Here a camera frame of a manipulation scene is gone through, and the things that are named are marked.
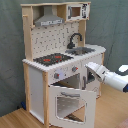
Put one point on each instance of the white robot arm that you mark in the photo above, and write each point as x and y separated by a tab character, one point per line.
116	81

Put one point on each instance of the white microwave door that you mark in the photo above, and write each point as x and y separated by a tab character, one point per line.
78	11

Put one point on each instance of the white dishwasher door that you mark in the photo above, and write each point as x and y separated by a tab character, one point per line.
90	83

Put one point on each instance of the grey toy sink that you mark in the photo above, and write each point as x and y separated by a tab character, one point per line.
79	51

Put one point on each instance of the grey range hood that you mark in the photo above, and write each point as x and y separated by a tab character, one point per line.
48	18

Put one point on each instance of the black toy stovetop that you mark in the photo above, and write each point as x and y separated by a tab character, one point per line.
52	59

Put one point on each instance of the white oven door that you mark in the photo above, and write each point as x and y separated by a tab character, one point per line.
71	108

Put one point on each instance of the wooden toy kitchen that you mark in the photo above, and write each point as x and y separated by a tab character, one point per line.
45	40

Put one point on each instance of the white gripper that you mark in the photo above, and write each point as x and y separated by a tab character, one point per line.
97	70

